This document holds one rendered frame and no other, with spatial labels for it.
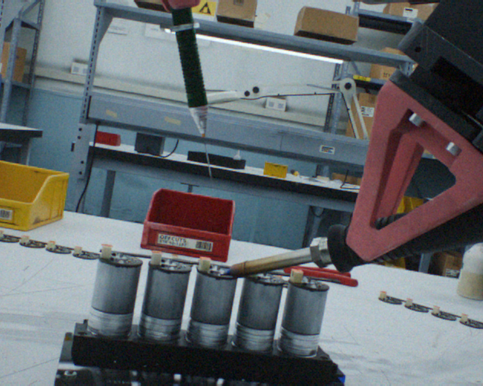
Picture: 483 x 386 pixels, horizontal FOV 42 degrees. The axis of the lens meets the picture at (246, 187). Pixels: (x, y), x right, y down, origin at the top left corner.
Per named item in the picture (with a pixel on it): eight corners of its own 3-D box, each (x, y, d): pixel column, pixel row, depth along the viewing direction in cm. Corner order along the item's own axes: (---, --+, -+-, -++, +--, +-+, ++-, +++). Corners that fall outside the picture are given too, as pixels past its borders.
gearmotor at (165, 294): (179, 359, 35) (194, 271, 35) (135, 355, 35) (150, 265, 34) (175, 344, 38) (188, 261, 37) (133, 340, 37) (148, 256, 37)
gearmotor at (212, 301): (227, 364, 36) (242, 277, 35) (185, 360, 35) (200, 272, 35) (220, 348, 38) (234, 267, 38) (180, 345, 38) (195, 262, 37)
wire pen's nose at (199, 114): (191, 134, 35) (186, 107, 35) (209, 130, 35) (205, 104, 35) (196, 135, 34) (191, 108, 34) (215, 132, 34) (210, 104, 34)
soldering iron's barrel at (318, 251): (228, 286, 34) (333, 265, 31) (223, 258, 35) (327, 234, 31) (242, 284, 36) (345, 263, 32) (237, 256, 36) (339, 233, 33)
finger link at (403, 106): (286, 204, 30) (414, 37, 27) (346, 207, 36) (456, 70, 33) (392, 309, 27) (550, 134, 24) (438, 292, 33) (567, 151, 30)
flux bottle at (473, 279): (478, 295, 78) (495, 217, 77) (489, 302, 75) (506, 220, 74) (451, 290, 78) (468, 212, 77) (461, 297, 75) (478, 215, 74)
